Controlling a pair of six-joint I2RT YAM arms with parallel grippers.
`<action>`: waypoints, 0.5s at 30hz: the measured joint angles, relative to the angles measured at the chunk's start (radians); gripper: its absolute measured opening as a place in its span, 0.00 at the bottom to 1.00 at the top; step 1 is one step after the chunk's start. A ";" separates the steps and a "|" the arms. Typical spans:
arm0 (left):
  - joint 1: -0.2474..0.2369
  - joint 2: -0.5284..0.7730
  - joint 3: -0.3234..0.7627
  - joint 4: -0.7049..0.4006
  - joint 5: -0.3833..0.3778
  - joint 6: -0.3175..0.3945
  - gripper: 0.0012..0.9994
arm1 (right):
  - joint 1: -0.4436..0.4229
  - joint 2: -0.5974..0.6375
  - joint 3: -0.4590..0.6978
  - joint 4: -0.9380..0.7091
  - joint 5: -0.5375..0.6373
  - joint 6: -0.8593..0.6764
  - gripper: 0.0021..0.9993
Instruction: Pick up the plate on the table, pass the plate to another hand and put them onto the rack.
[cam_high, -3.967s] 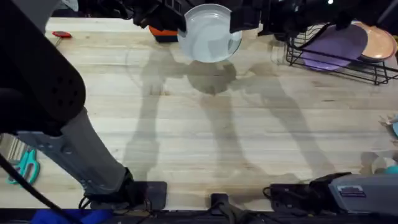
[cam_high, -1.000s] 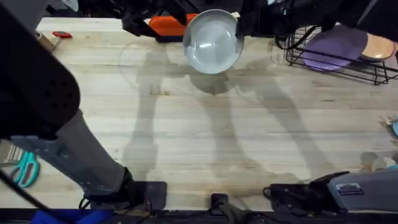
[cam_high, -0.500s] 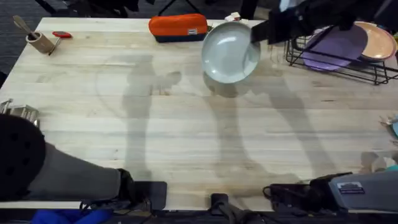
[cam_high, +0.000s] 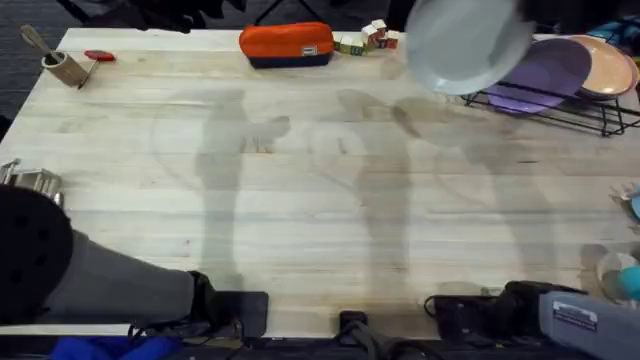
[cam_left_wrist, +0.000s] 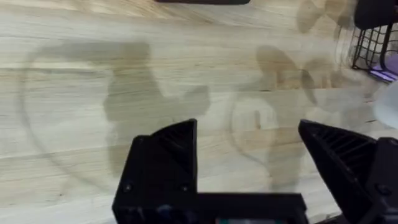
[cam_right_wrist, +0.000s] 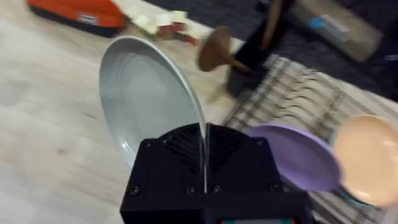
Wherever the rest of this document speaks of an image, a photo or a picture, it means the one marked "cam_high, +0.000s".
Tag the blue cloth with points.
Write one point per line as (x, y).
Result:
(110, 349)

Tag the red-headed tool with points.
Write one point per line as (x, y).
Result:
(99, 55)

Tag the heap of toy blocks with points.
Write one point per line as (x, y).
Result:
(370, 39)

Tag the clear cup with teal ball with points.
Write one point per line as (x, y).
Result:
(620, 280)

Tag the teal object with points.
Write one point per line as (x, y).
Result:
(620, 32)

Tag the orange and navy zip bag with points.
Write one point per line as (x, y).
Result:
(285, 42)

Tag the purple plate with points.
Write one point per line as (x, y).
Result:
(545, 75)

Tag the wooden cylinder cup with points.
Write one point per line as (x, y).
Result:
(67, 70)

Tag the wooden spoon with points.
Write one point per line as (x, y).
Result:
(36, 39)

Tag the white and blue object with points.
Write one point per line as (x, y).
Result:
(631, 202)

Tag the pale blue-grey plate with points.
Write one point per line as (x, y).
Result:
(462, 45)

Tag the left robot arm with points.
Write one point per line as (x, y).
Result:
(125, 290)

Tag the silver metal bracket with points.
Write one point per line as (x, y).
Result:
(32, 180)

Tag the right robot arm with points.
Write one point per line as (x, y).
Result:
(590, 325)

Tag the peach plate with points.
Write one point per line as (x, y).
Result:
(605, 67)

